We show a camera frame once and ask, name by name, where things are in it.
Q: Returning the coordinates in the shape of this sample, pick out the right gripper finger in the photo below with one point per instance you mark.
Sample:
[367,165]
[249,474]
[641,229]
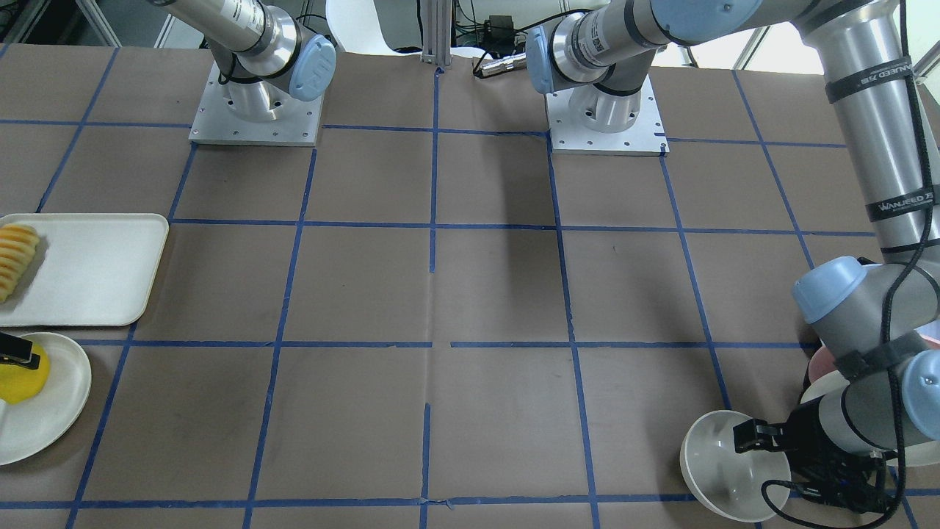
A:
[20,352]

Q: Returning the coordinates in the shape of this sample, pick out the cream rectangular tray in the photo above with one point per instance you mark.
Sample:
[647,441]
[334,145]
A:
[91,269]

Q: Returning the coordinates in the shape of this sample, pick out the beige plate in rack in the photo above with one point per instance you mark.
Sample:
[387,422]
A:
[923,454]

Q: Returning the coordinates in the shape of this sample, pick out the white ceramic bowl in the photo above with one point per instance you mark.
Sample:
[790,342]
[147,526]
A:
[725,482]

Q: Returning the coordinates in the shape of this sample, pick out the cream round plate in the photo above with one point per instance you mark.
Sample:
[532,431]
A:
[39,421]

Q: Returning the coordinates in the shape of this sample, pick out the aluminium frame post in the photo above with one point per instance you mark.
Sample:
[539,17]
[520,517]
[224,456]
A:
[435,24]

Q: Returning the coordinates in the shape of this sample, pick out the pink plate in rack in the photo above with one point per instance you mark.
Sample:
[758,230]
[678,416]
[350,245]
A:
[821,363]

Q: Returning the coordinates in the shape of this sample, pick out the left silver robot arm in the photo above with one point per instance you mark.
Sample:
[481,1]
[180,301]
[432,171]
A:
[855,434]

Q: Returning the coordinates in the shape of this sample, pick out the white plastic chair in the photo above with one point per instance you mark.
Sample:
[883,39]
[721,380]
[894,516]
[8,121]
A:
[356,27]

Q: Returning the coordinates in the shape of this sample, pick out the yellow lemon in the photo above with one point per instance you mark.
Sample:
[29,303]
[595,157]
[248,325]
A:
[19,384]

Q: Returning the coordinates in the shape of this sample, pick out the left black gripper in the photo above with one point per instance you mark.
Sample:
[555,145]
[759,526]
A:
[810,436]

